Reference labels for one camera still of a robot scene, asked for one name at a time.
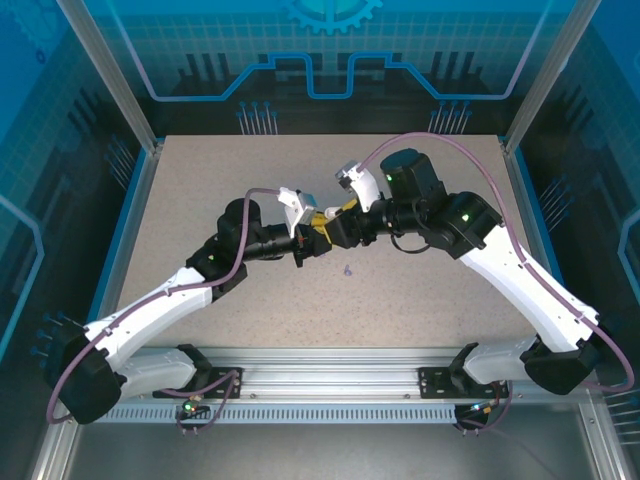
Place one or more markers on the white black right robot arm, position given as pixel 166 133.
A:
pixel 525 285

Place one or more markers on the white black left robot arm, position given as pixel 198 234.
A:
pixel 150 312

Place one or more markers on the small connector board green light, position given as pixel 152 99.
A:
pixel 191 407
pixel 480 407

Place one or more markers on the grey metal tray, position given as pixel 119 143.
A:
pixel 325 450

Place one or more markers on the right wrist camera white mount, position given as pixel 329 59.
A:
pixel 365 185

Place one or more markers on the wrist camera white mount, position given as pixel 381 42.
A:
pixel 365 185
pixel 295 210

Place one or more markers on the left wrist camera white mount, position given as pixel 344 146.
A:
pixel 295 210

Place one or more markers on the blue edged aluminium side rail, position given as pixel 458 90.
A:
pixel 124 250
pixel 544 250

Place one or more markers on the wide aluminium base rail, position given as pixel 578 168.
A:
pixel 325 370

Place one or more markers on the aluminium frame post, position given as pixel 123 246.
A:
pixel 121 85
pixel 554 75

